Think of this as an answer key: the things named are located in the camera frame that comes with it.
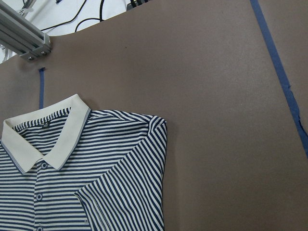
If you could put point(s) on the navy white striped polo shirt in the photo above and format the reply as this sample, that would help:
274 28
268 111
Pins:
70 168

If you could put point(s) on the aluminium frame post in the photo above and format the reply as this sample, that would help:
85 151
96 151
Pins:
20 36

